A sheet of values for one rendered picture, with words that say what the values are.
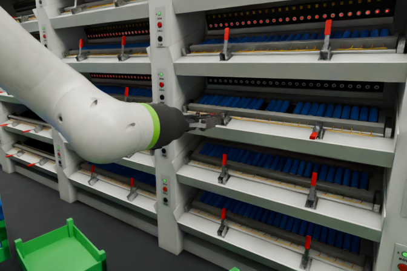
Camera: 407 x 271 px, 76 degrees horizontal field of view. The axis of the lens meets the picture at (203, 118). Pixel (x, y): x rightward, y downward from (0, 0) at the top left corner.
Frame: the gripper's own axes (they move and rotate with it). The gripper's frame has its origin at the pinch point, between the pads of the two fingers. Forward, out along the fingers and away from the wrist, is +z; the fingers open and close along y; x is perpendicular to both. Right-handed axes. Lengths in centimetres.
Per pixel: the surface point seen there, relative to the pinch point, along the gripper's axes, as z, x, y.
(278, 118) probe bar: 11.0, 1.4, 15.8
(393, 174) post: 7.2, -7.5, 43.0
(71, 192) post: 14, -49, -88
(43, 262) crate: -16, -58, -56
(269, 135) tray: 6.8, -3.1, 14.8
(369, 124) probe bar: 10.6, 2.4, 37.3
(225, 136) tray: 8.2, -5.5, 0.9
